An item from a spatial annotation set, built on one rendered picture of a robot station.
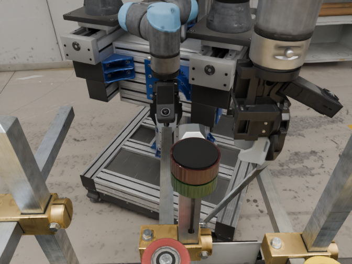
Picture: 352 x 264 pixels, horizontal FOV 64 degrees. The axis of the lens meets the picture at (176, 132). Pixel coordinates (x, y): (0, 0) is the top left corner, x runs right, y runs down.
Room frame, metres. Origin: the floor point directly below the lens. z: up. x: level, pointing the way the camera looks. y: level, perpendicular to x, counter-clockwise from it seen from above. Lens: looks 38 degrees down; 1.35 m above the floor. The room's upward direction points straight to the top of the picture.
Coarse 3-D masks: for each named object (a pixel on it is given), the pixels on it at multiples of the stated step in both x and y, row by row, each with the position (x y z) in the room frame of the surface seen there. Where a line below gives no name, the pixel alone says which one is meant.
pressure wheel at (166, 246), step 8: (160, 240) 0.26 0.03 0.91; (168, 240) 0.26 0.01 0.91; (176, 240) 0.26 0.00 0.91; (152, 248) 0.25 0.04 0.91; (160, 248) 0.25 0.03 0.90; (168, 248) 0.25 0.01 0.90; (176, 248) 0.25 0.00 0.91; (184, 248) 0.25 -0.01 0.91; (144, 256) 0.24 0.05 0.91; (152, 256) 0.24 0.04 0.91; (160, 256) 0.24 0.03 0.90; (168, 256) 0.23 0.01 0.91; (176, 256) 0.24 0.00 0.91; (184, 256) 0.24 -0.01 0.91
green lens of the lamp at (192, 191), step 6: (174, 180) 0.23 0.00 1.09; (216, 180) 0.24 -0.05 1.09; (174, 186) 0.23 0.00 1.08; (180, 186) 0.23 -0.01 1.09; (186, 186) 0.22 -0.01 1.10; (192, 186) 0.22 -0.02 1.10; (198, 186) 0.22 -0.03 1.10; (204, 186) 0.22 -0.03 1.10; (210, 186) 0.23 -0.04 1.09; (180, 192) 0.23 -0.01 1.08; (186, 192) 0.22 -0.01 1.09; (192, 192) 0.22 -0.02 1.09; (198, 192) 0.22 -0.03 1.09; (204, 192) 0.22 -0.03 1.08; (210, 192) 0.23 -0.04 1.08; (192, 198) 0.22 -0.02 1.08
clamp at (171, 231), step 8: (168, 224) 0.32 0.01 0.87; (176, 224) 0.32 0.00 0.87; (152, 232) 0.30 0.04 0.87; (160, 232) 0.30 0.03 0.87; (168, 232) 0.30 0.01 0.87; (176, 232) 0.30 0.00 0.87; (200, 232) 0.30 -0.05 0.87; (208, 232) 0.30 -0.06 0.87; (144, 240) 0.29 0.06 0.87; (152, 240) 0.29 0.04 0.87; (200, 240) 0.29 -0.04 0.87; (208, 240) 0.29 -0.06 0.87; (144, 248) 0.27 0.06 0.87; (192, 248) 0.27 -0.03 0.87; (200, 248) 0.27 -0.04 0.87; (208, 248) 0.28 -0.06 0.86; (192, 256) 0.27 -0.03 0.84; (200, 256) 0.27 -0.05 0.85
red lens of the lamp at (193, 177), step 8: (176, 144) 0.27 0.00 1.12; (176, 168) 0.23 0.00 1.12; (184, 168) 0.22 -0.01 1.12; (208, 168) 0.22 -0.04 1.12; (216, 168) 0.23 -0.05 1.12; (176, 176) 0.23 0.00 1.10; (184, 176) 0.22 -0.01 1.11; (192, 176) 0.22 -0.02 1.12; (200, 176) 0.22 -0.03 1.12; (208, 176) 0.22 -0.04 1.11
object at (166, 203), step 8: (168, 128) 0.64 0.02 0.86; (168, 136) 0.60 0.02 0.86; (168, 144) 0.57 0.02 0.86; (168, 152) 0.54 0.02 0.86; (160, 160) 0.51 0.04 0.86; (168, 160) 0.51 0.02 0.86; (160, 168) 0.48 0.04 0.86; (168, 168) 0.48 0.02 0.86; (160, 176) 0.45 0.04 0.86; (168, 176) 0.45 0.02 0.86; (160, 184) 0.43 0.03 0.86; (168, 184) 0.43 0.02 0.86; (160, 192) 0.41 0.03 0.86; (168, 192) 0.41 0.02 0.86; (160, 200) 0.39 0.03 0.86; (168, 200) 0.39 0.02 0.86; (160, 208) 0.36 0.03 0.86; (168, 208) 0.36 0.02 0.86; (160, 216) 0.34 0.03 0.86; (168, 216) 0.34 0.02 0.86; (160, 224) 0.33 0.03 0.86
